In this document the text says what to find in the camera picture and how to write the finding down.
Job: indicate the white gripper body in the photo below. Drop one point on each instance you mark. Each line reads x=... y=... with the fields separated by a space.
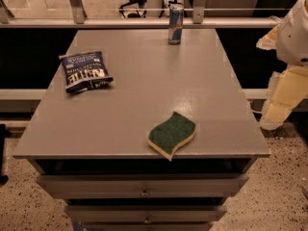
x=294 y=40

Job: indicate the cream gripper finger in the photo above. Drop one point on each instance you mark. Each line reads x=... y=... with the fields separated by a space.
x=268 y=41
x=285 y=91

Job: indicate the blue chip bag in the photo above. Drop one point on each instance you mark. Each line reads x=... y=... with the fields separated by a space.
x=85 y=71

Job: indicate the redbull can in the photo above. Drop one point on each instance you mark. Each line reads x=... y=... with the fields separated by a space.
x=176 y=14

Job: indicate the green yellow sponge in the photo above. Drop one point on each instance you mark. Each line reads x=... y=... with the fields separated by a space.
x=167 y=137

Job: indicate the top grey drawer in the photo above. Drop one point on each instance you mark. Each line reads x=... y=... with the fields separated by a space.
x=142 y=186

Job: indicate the grey drawer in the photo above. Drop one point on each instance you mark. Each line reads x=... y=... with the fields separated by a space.
x=145 y=214
x=142 y=186

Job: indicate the black office chair base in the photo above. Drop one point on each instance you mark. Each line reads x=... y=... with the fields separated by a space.
x=141 y=6

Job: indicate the lower grey drawer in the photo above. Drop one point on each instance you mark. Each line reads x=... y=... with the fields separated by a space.
x=145 y=214

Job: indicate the black stand at left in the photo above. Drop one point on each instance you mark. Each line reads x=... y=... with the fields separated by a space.
x=4 y=133

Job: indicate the metal window rail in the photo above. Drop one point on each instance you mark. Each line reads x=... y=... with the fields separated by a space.
x=60 y=14

